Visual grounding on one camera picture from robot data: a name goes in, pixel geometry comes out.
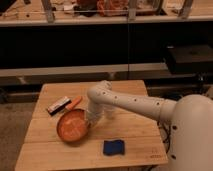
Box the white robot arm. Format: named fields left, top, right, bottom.
left=86, top=81, right=213, bottom=171

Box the blue sponge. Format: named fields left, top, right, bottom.
left=103, top=140, right=125, bottom=156

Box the orange ceramic bowl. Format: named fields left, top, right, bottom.
left=56, top=109, right=89, bottom=142

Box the orange marker pen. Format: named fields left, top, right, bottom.
left=65, top=96, right=82, bottom=111

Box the black box on right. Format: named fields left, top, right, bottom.
left=165, top=45, right=213, bottom=74

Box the orange clutter on shelf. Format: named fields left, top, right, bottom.
left=74, top=0, right=160, bottom=17

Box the black and silver eraser block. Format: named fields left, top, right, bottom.
left=47, top=96, right=71, bottom=116

